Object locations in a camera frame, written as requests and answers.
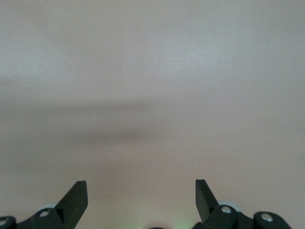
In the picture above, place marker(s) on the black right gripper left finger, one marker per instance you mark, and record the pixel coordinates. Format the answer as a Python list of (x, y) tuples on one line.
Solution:
[(69, 207)]

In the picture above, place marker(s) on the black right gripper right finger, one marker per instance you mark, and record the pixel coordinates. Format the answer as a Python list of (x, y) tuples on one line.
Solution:
[(209, 210)]

